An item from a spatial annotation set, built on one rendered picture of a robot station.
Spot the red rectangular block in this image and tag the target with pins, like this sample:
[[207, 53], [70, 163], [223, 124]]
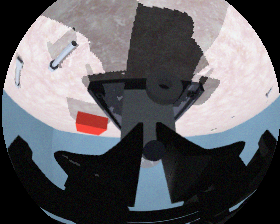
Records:
[[91, 124]]

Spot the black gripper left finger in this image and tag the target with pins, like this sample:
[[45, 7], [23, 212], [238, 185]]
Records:
[[118, 167]]

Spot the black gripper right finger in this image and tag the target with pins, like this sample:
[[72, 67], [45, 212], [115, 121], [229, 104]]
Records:
[[186, 163]]

